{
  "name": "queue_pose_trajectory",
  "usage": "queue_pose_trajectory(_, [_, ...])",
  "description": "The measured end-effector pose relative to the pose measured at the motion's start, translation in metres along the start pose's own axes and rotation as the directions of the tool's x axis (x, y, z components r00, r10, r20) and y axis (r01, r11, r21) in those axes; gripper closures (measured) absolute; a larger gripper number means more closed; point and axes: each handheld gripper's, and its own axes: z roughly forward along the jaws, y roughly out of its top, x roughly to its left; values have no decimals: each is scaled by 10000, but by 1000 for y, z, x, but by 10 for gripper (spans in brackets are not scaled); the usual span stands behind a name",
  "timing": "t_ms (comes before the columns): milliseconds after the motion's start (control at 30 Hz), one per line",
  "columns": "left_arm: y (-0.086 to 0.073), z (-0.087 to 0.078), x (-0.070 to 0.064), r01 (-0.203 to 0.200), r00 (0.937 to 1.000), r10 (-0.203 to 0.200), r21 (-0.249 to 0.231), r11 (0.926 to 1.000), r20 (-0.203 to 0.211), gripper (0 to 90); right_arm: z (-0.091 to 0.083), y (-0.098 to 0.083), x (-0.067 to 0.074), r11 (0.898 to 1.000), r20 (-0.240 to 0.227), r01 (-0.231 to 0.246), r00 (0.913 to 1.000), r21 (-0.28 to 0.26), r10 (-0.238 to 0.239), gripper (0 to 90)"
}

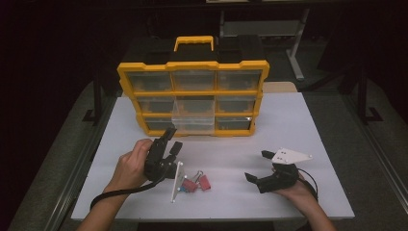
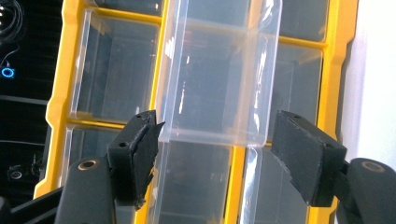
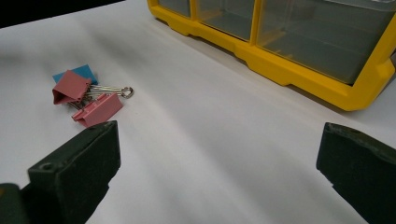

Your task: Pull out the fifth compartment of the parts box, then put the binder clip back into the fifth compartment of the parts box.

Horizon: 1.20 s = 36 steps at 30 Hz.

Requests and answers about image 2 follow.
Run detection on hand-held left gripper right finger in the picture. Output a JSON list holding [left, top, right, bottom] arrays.
[[270, 110, 348, 208]]

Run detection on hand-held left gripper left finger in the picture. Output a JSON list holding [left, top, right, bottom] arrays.
[[106, 109, 166, 210]]

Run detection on yellow organizer case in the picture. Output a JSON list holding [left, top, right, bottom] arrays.
[[33, 0, 360, 224]]

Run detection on clear plastic drawer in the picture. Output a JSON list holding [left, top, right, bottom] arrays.
[[154, 0, 284, 147]]

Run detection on grid of transparent drawers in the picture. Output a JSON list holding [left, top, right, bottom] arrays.
[[60, 0, 331, 224]]

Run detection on blue ring light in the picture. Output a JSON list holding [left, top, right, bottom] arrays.
[[0, 66, 16, 79]]

